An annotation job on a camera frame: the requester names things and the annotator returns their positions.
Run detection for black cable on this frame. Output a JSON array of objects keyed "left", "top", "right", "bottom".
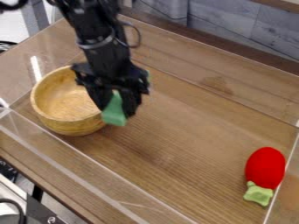
[{"left": 0, "top": 198, "right": 27, "bottom": 224}]

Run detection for red plush strawberry toy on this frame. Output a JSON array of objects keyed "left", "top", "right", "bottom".
[{"left": 243, "top": 147, "right": 286, "bottom": 207}]

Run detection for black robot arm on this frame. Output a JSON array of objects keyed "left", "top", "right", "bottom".
[{"left": 52, "top": 0, "right": 149, "bottom": 117}]

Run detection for clear acrylic tray walls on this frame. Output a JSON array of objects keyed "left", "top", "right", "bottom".
[{"left": 0, "top": 13, "right": 299, "bottom": 224}]

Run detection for brown wooden bowl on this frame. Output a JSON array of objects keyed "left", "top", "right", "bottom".
[{"left": 31, "top": 66, "right": 105, "bottom": 136}]

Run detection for black table clamp bracket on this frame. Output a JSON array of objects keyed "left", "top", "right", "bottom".
[{"left": 25, "top": 195, "right": 68, "bottom": 224}]

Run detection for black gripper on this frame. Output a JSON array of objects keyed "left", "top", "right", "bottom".
[{"left": 71, "top": 43, "right": 149, "bottom": 117}]

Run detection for green rectangular stick block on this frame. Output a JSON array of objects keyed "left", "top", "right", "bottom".
[{"left": 100, "top": 69, "right": 152, "bottom": 128}]

